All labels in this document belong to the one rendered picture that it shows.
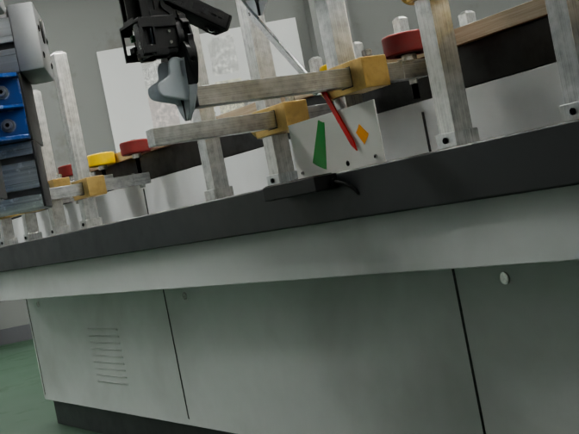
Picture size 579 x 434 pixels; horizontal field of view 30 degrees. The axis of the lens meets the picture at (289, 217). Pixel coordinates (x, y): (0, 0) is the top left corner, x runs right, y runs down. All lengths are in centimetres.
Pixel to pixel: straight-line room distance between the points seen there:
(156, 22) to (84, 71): 703
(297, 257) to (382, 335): 29
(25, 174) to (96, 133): 707
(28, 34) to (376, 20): 742
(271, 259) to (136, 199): 107
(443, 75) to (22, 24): 59
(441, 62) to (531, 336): 53
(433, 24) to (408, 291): 67
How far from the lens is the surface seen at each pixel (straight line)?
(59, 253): 304
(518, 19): 175
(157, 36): 156
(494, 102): 182
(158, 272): 256
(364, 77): 171
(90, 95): 856
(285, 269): 204
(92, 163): 312
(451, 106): 157
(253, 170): 248
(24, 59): 147
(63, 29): 865
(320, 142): 183
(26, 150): 146
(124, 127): 849
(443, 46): 158
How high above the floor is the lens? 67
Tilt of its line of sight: 1 degrees down
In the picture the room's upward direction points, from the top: 11 degrees counter-clockwise
